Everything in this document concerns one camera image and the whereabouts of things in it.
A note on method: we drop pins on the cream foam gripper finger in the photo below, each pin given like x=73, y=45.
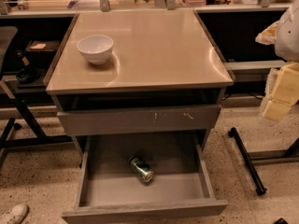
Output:
x=281, y=91

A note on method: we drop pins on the green soda can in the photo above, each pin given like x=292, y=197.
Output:
x=141, y=169

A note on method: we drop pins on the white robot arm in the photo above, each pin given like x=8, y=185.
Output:
x=284, y=35

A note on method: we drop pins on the grey drawer cabinet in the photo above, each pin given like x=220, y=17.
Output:
x=159, y=58

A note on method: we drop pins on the closed grey top drawer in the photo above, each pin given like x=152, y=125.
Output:
x=139, y=120

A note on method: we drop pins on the open grey middle drawer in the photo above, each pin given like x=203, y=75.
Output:
x=109, y=191

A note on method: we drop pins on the black table leg bar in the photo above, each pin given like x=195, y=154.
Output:
x=260, y=189

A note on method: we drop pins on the white ceramic bowl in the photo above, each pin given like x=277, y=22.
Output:
x=96, y=49

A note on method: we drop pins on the dark box on shelf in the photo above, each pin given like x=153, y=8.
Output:
x=42, y=49

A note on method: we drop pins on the black headphones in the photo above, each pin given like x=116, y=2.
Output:
x=27, y=75

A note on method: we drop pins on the white sneaker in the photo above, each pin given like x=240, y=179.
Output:
x=15, y=215

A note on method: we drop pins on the black chair frame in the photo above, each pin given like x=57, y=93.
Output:
x=7, y=33

